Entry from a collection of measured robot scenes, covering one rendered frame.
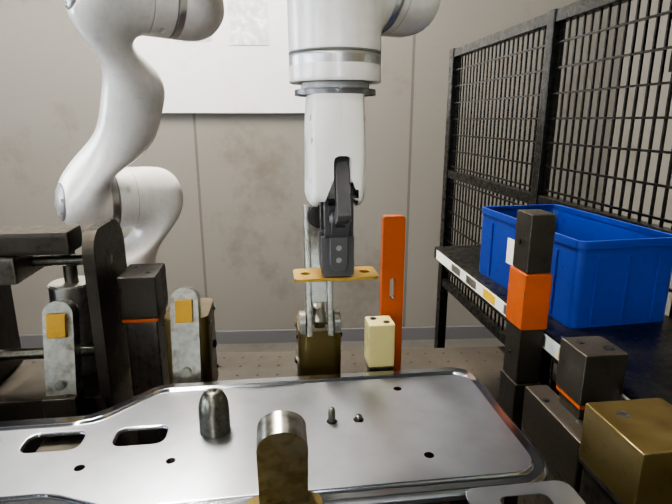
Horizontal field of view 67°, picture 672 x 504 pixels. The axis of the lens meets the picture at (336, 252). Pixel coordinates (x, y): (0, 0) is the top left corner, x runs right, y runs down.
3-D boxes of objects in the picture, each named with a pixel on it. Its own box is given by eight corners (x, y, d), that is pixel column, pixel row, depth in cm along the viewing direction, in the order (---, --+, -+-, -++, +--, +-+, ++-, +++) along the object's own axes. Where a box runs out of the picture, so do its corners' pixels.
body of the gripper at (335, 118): (291, 83, 51) (294, 194, 54) (297, 74, 41) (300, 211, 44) (365, 83, 52) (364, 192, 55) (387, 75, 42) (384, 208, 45)
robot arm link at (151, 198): (86, 281, 106) (75, 165, 100) (172, 267, 117) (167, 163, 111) (103, 297, 97) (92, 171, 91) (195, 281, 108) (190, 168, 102)
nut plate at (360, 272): (294, 282, 49) (294, 270, 49) (292, 271, 53) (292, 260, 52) (379, 279, 50) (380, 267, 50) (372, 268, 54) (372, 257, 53)
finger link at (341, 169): (331, 131, 46) (327, 173, 50) (340, 196, 41) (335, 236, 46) (344, 130, 46) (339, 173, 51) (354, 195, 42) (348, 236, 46)
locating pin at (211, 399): (199, 453, 53) (194, 396, 52) (202, 435, 56) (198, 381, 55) (230, 450, 54) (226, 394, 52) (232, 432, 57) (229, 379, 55)
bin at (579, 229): (570, 330, 73) (580, 242, 70) (475, 270, 102) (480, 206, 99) (669, 321, 76) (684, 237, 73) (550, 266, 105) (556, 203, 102)
